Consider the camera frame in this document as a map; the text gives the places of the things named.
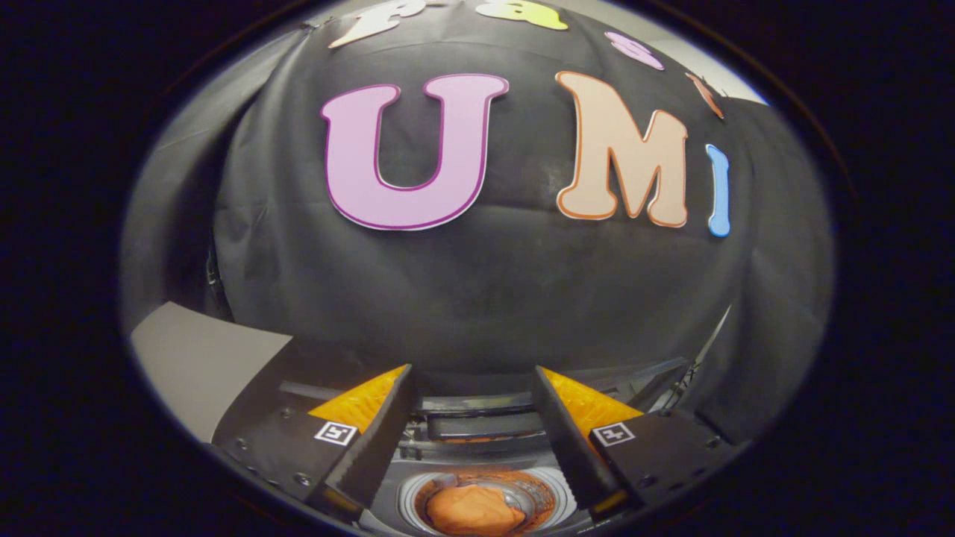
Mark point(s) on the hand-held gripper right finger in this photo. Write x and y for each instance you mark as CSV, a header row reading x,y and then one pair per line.
x,y
571,447

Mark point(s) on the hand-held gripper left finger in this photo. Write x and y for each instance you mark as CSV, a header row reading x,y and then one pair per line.
x,y
377,447

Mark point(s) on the grey washing machine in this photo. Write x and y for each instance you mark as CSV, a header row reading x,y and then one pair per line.
x,y
558,498

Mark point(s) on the dark washing machine lid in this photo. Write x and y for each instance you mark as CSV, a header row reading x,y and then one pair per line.
x,y
477,426

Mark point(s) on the orange polo shirt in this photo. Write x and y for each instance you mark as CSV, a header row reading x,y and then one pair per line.
x,y
474,511

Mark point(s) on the black backdrop cloth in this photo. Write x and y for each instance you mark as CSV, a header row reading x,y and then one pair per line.
x,y
485,291

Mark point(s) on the white and dark cabinet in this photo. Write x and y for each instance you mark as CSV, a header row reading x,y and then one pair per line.
x,y
201,358

